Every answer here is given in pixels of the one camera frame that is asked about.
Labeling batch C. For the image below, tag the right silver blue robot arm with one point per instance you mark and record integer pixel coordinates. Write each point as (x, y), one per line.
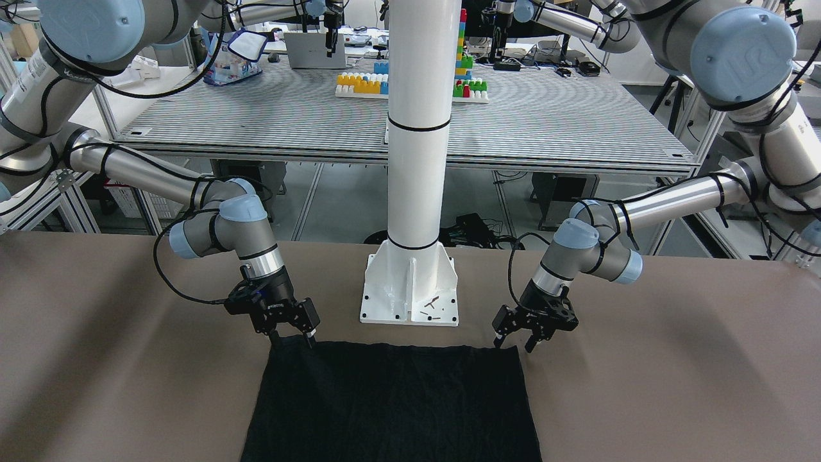
(85, 40)

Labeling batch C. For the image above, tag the striped metal workbench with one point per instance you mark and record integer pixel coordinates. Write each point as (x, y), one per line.
(535, 120)

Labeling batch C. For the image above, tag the colourful toy building blocks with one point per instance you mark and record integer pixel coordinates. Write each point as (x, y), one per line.
(426, 59)

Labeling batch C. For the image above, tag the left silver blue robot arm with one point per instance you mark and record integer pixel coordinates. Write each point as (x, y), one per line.
(759, 148)

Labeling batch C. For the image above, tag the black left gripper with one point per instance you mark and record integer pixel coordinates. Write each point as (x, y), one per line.
(534, 299)

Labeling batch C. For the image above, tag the black printed t-shirt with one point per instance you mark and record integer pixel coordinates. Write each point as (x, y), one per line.
(343, 401)

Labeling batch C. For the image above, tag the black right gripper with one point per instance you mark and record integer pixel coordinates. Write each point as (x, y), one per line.
(277, 288)

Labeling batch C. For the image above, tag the white central mounting column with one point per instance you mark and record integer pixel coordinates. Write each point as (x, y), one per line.
(411, 279)

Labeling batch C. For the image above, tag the blue printed plastic bag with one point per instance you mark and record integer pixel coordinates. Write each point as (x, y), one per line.
(237, 56)

